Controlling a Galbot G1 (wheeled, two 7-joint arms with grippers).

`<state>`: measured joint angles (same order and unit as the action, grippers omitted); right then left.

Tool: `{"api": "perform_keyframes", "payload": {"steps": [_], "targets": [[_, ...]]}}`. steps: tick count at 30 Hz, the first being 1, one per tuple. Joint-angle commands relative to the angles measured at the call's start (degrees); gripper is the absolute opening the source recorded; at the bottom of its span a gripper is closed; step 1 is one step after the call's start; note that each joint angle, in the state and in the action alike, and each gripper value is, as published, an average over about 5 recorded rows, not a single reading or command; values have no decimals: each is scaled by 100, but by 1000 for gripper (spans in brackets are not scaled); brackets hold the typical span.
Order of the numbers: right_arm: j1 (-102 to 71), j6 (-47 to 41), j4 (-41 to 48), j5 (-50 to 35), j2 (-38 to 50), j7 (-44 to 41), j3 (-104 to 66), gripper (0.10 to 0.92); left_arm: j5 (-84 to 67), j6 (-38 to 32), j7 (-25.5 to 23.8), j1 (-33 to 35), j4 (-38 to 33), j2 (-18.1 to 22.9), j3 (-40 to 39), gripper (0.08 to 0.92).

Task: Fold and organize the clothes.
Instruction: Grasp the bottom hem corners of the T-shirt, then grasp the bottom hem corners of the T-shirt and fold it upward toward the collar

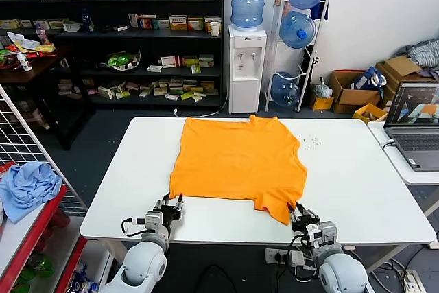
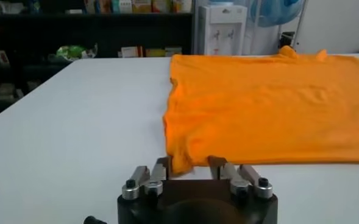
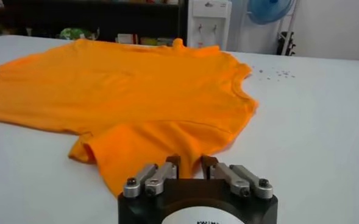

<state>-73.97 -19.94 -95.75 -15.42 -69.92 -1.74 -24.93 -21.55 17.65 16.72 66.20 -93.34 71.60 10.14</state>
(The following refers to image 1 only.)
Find white metal jug rack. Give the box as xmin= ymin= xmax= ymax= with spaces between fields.
xmin=264 ymin=0 xmax=331 ymax=113

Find white floor power strip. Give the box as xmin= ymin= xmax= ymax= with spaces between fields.
xmin=401 ymin=270 xmax=429 ymax=292

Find purple drink bottle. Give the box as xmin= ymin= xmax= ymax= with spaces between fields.
xmin=35 ymin=22 xmax=49 ymax=46

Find red and white cart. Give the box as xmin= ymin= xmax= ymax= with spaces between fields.
xmin=0 ymin=161 xmax=88 ymax=293

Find orange t-shirt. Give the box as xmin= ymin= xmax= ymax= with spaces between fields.
xmin=169 ymin=115 xmax=309 ymax=226

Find black shelf unit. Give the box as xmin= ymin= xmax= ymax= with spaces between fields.
xmin=0 ymin=0 xmax=226 ymax=108

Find grey open laptop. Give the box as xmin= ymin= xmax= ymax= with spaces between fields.
xmin=383 ymin=81 xmax=439 ymax=172

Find large white table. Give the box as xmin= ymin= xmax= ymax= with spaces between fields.
xmin=79 ymin=116 xmax=437 ymax=246

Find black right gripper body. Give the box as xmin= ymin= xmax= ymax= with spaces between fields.
xmin=291 ymin=211 xmax=322 ymax=236

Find dark brown wooden table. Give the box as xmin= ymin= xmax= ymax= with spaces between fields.
xmin=0 ymin=44 xmax=97 ymax=152

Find clear plastic bag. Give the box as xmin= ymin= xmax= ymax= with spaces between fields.
xmin=311 ymin=76 xmax=333 ymax=99

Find blue white bag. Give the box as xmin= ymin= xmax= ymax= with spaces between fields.
xmin=353 ymin=66 xmax=388 ymax=92

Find upright blue water jug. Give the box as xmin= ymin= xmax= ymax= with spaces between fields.
xmin=230 ymin=0 xmax=268 ymax=30

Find small white side table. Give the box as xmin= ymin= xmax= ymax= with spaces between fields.
xmin=366 ymin=120 xmax=439 ymax=186

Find grey dispenser power cable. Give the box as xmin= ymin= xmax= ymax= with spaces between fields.
xmin=173 ymin=92 xmax=230 ymax=118

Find green plastic bottle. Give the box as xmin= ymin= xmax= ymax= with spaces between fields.
xmin=15 ymin=253 xmax=56 ymax=287

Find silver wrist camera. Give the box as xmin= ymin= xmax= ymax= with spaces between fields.
xmin=143 ymin=209 xmax=164 ymax=231
xmin=306 ymin=220 xmax=340 ymax=245

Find white red flat box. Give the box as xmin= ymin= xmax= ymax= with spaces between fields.
xmin=160 ymin=55 xmax=181 ymax=68

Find small white bottle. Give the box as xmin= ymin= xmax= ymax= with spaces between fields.
xmin=16 ymin=51 xmax=34 ymax=71

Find blue drink bottle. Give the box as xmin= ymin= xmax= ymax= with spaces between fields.
xmin=81 ymin=8 xmax=95 ymax=34

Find white water dispenser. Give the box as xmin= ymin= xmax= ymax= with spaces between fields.
xmin=228 ymin=24 xmax=268 ymax=115

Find crumpled light blue cloth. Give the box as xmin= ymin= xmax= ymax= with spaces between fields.
xmin=0 ymin=161 xmax=63 ymax=224

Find open cardboard box red rim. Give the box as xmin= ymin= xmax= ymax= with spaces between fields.
xmin=328 ymin=69 xmax=381 ymax=114

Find orange red medicine box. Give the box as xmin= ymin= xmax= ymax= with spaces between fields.
xmin=138 ymin=14 xmax=157 ymax=30

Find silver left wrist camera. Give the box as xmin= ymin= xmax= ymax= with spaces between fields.
xmin=143 ymin=209 xmax=164 ymax=231

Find black looped floor cable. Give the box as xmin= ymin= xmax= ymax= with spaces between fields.
xmin=198 ymin=264 xmax=238 ymax=293

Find yellow white medicine box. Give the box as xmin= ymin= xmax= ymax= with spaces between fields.
xmin=169 ymin=14 xmax=189 ymax=31

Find small yellow bin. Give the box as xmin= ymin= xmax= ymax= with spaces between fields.
xmin=310 ymin=95 xmax=335 ymax=111

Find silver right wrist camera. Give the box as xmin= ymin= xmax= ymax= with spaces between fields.
xmin=306 ymin=220 xmax=340 ymax=245

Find clear bowl green packets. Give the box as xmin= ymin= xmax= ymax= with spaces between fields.
xmin=99 ymin=49 xmax=141 ymax=71

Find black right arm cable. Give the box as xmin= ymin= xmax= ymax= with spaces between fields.
xmin=287 ymin=234 xmax=320 ymax=281

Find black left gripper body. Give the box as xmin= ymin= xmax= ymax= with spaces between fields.
xmin=153 ymin=202 xmax=187 ymax=229

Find yellow bin with parts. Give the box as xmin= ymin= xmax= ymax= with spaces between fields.
xmin=352 ymin=102 xmax=389 ymax=124

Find brown cardboard box open flap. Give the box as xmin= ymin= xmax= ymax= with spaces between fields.
xmin=375 ymin=55 xmax=436 ymax=102

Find grey blue clothes pile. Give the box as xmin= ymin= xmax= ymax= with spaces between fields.
xmin=397 ymin=38 xmax=439 ymax=80

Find white wire grid panel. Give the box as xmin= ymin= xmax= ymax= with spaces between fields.
xmin=0 ymin=83 xmax=86 ymax=218

